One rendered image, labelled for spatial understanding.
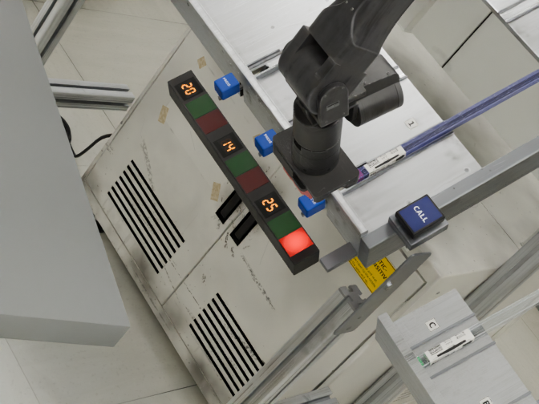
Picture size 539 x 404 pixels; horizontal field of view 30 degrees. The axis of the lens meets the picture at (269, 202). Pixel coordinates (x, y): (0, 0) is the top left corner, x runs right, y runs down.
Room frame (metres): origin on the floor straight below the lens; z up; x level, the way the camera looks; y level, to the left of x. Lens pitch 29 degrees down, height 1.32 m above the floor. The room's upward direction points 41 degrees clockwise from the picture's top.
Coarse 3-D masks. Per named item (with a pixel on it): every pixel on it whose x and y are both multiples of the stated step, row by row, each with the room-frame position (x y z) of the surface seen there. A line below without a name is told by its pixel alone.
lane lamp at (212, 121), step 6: (210, 114) 1.25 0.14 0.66; (216, 114) 1.25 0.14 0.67; (198, 120) 1.24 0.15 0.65; (204, 120) 1.24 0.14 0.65; (210, 120) 1.24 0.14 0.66; (216, 120) 1.24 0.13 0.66; (222, 120) 1.25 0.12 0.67; (204, 126) 1.23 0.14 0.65; (210, 126) 1.24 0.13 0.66; (216, 126) 1.24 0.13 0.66
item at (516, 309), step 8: (528, 296) 1.08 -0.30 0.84; (536, 296) 1.09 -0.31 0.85; (512, 304) 1.07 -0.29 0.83; (520, 304) 1.07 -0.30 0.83; (528, 304) 1.08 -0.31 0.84; (536, 304) 1.08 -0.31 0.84; (504, 312) 1.06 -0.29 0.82; (512, 312) 1.06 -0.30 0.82; (520, 312) 1.07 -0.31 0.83; (488, 320) 1.05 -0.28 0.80; (496, 320) 1.05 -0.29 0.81; (504, 320) 1.05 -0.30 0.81; (472, 328) 1.04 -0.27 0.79; (480, 328) 1.04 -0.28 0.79; (488, 328) 1.04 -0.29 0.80; (480, 336) 1.04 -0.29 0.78; (424, 360) 0.99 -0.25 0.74; (424, 368) 0.99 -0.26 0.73
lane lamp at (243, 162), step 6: (246, 150) 1.22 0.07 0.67; (234, 156) 1.21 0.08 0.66; (240, 156) 1.21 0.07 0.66; (246, 156) 1.22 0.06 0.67; (228, 162) 1.20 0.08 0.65; (234, 162) 1.20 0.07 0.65; (240, 162) 1.21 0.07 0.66; (246, 162) 1.21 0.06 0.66; (252, 162) 1.21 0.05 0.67; (234, 168) 1.20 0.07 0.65; (240, 168) 1.20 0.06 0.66; (246, 168) 1.20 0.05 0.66; (234, 174) 1.19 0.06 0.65; (240, 174) 1.19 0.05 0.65
